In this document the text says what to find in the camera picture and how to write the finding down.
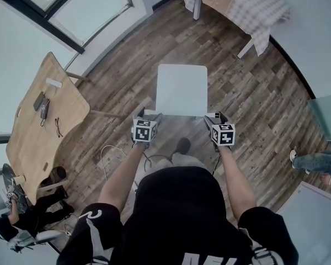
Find white chair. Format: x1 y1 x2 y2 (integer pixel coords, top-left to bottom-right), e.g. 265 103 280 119
142 63 222 120

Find person's black shirt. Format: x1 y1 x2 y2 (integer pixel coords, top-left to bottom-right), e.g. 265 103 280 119
56 166 300 265

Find person's left forearm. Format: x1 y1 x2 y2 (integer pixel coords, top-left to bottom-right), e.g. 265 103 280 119
98 143 149 213

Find white power strip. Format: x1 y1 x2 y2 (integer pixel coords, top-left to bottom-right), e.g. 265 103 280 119
45 77 63 88

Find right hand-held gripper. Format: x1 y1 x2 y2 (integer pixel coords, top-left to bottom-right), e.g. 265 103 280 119
203 111 236 153

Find black window frame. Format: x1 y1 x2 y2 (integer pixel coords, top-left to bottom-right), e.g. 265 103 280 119
0 0 135 54

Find person's dark shoe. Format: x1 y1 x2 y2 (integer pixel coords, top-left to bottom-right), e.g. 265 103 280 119
170 137 191 160

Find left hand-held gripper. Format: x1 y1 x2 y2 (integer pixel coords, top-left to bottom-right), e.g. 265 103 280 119
131 108 164 150

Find wooden desk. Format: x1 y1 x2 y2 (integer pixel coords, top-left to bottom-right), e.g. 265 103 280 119
5 51 125 207

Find black eyeglasses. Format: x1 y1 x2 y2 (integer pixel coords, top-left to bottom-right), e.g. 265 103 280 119
54 117 64 138

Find white table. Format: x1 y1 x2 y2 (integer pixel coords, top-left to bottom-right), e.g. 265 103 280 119
192 0 253 60

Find person's beige trouser leg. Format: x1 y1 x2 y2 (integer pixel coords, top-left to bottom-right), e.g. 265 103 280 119
153 151 208 174

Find white cable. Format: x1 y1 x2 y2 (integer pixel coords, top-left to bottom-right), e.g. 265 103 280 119
99 144 134 182

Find black cable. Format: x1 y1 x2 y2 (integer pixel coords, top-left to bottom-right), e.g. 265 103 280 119
142 151 174 173

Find person's right forearm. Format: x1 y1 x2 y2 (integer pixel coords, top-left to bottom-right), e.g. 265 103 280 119
217 146 258 218

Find black power bank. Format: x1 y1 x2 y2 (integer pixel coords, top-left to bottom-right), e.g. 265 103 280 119
39 98 51 120

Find black phone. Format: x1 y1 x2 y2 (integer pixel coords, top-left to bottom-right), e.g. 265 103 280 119
33 91 46 112

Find checked beige tablecloth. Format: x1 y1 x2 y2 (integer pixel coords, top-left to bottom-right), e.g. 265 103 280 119
184 0 291 57

